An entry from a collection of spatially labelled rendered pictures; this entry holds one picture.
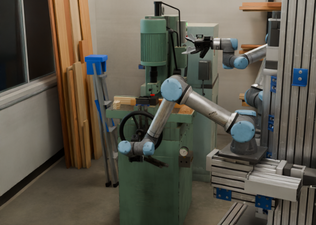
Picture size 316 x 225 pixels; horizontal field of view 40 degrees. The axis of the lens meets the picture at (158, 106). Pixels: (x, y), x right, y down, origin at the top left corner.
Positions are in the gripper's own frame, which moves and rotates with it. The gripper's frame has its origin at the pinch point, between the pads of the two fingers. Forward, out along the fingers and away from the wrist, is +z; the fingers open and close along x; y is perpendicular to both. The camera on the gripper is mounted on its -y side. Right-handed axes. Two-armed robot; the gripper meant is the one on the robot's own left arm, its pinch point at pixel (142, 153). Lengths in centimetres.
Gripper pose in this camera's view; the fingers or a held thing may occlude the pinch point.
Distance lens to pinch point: 275.8
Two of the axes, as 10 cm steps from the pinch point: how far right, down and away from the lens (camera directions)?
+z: 2.6, 2.6, 9.3
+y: -0.5, 9.7, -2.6
